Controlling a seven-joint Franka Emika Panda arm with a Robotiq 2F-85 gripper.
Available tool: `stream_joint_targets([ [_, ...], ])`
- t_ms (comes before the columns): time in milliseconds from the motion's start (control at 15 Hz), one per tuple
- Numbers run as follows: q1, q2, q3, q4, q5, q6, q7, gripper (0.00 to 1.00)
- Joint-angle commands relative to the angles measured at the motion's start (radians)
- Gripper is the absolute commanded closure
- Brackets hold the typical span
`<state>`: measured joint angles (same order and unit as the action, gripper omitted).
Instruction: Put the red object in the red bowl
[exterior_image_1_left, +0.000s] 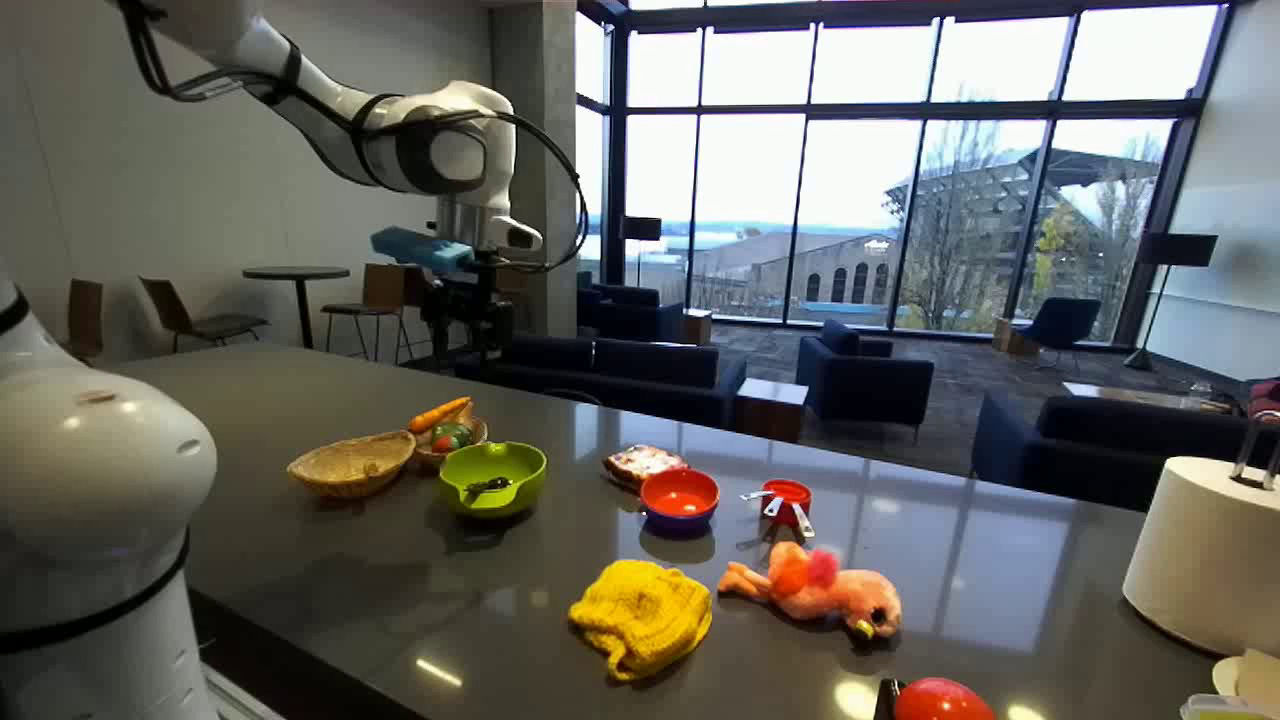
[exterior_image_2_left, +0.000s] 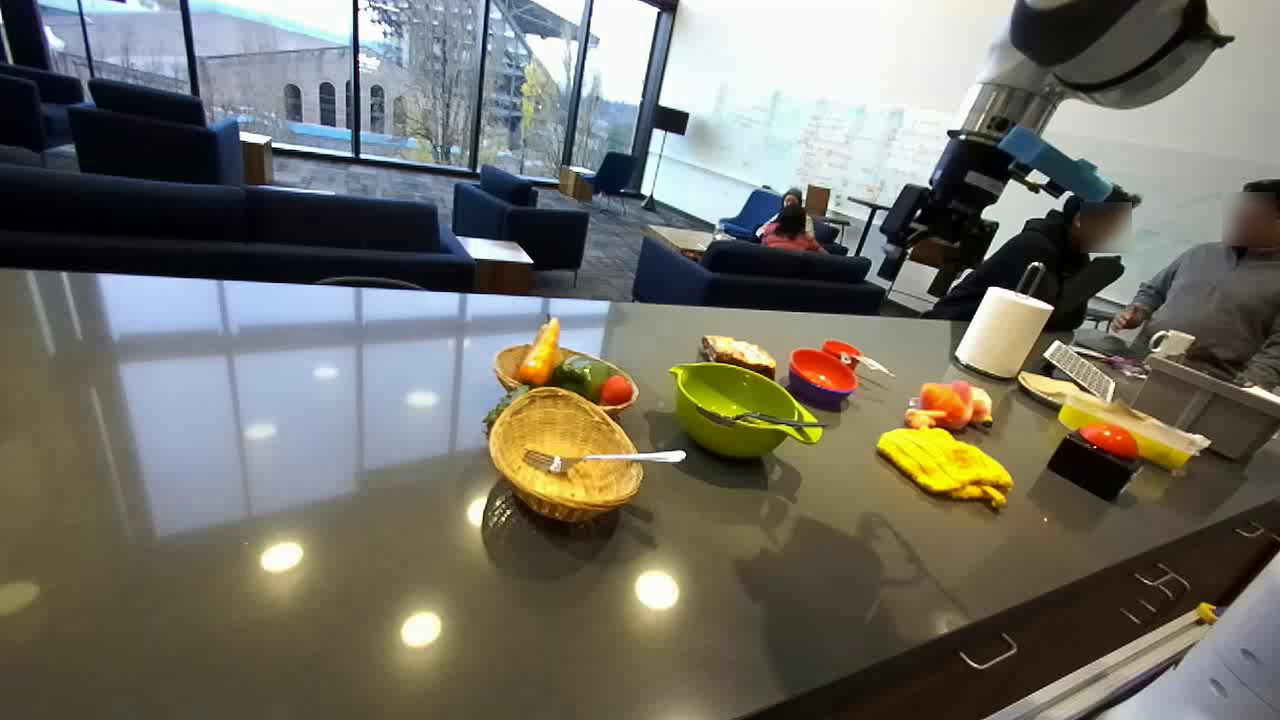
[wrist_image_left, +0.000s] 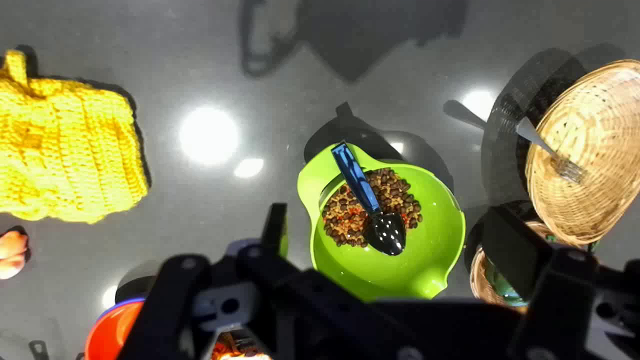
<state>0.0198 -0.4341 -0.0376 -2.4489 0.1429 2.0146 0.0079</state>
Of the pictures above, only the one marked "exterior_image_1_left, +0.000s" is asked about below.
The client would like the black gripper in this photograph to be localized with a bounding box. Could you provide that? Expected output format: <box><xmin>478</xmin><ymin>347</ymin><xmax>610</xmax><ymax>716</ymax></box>
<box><xmin>420</xmin><ymin>277</ymin><xmax>513</xmax><ymax>352</ymax></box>

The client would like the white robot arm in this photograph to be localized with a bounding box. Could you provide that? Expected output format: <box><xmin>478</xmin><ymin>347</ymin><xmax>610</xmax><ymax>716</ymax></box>
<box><xmin>0</xmin><ymin>0</ymin><xmax>538</xmax><ymax>720</ymax></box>

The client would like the green plastic bowl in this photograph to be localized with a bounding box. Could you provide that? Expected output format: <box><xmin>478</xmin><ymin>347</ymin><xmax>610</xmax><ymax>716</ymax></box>
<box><xmin>441</xmin><ymin>439</ymin><xmax>548</xmax><ymax>521</ymax></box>

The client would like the woven wicker bowl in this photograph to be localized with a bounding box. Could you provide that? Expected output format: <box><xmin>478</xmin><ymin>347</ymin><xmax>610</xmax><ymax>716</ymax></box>
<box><xmin>289</xmin><ymin>431</ymin><xmax>415</xmax><ymax>502</ymax></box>

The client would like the red bowl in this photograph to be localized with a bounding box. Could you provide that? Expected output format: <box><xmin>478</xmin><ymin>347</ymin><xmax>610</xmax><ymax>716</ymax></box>
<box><xmin>641</xmin><ymin>468</ymin><xmax>721</xmax><ymax>535</ymax></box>

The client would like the red ball object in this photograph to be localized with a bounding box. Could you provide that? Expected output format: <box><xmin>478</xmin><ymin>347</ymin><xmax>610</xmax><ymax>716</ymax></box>
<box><xmin>874</xmin><ymin>678</ymin><xmax>995</xmax><ymax>720</ymax></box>

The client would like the round bar table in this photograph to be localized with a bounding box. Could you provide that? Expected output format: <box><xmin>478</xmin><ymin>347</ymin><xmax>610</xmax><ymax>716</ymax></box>
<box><xmin>241</xmin><ymin>266</ymin><xmax>350</xmax><ymax>347</ymax></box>

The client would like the dark blue sofa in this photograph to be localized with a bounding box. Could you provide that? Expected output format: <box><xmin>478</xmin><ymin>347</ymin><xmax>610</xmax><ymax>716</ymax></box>
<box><xmin>456</xmin><ymin>337</ymin><xmax>747</xmax><ymax>430</ymax></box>

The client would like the wooden chair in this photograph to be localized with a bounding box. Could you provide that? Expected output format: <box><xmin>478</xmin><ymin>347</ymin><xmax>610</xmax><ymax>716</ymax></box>
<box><xmin>145</xmin><ymin>280</ymin><xmax>265</xmax><ymax>347</ymax></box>

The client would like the small side table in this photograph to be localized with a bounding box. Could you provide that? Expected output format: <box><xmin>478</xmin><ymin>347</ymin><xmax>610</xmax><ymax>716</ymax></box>
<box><xmin>737</xmin><ymin>375</ymin><xmax>806</xmax><ymax>439</ymax></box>

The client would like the yellow cloth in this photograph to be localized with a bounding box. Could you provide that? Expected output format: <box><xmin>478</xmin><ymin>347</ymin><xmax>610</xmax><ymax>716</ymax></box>
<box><xmin>566</xmin><ymin>560</ymin><xmax>713</xmax><ymax>685</ymax></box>

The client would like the dark blue armchair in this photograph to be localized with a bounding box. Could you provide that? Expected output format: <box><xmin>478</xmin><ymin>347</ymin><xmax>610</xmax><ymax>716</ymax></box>
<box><xmin>795</xmin><ymin>319</ymin><xmax>931</xmax><ymax>430</ymax></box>

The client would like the dark sofa right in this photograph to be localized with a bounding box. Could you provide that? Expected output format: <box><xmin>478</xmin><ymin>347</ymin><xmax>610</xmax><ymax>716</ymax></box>
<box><xmin>973</xmin><ymin>393</ymin><xmax>1280</xmax><ymax>514</ymax></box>

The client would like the white paper towel roll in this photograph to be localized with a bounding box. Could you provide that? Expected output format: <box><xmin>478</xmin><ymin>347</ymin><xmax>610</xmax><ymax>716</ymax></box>
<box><xmin>1120</xmin><ymin>458</ymin><xmax>1280</xmax><ymax>651</ymax></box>

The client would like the blue wrist camera box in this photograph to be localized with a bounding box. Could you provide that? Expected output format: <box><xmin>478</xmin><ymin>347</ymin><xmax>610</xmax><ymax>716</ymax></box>
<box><xmin>371</xmin><ymin>227</ymin><xmax>470</xmax><ymax>277</ymax></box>

